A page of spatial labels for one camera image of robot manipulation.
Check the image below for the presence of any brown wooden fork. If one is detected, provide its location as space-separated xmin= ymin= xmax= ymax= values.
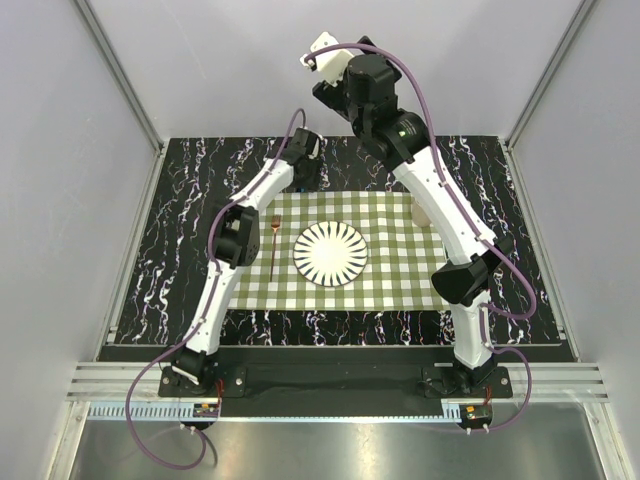
xmin=269 ymin=214 xmax=282 ymax=281

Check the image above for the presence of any green checkered cloth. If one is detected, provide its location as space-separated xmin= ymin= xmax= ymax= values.
xmin=229 ymin=191 xmax=448 ymax=311

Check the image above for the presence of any white blue striped plate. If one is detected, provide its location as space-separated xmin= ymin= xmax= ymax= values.
xmin=293 ymin=221 xmax=368 ymax=288

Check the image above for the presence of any beige paper cup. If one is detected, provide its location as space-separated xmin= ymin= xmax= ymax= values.
xmin=411 ymin=198 xmax=431 ymax=228

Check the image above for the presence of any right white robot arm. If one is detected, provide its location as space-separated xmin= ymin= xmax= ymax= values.
xmin=301 ymin=32 xmax=511 ymax=397

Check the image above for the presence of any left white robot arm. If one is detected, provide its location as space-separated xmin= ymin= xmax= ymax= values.
xmin=171 ymin=127 xmax=323 ymax=396

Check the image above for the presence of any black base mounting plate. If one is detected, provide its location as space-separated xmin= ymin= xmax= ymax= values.
xmin=158 ymin=346 xmax=513 ymax=399

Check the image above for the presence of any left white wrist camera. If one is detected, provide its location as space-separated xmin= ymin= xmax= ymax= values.
xmin=308 ymin=136 xmax=324 ymax=160

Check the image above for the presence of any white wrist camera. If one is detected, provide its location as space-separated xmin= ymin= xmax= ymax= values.
xmin=308 ymin=136 xmax=324 ymax=160
xmin=300 ymin=31 xmax=354 ymax=87

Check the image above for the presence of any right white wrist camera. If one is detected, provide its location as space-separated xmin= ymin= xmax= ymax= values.
xmin=300 ymin=31 xmax=354 ymax=87

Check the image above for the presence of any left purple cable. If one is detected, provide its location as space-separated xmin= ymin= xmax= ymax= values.
xmin=124 ymin=108 xmax=307 ymax=475

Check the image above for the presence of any purple cable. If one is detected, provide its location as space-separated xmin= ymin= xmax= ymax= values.
xmin=124 ymin=108 xmax=307 ymax=475
xmin=304 ymin=43 xmax=542 ymax=435

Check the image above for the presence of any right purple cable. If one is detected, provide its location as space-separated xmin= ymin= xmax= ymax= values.
xmin=304 ymin=43 xmax=542 ymax=435

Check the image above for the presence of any right aluminium frame post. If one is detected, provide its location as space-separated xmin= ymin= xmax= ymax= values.
xmin=504 ymin=0 xmax=599 ymax=151

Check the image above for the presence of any aluminium frame post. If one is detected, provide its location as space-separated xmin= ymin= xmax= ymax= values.
xmin=69 ymin=0 xmax=169 ymax=156
xmin=504 ymin=0 xmax=599 ymax=151

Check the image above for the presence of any left aluminium frame post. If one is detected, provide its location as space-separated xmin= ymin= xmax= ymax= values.
xmin=69 ymin=0 xmax=169 ymax=156

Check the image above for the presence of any aluminium front rail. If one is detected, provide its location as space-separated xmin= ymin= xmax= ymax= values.
xmin=67 ymin=363 xmax=609 ymax=424

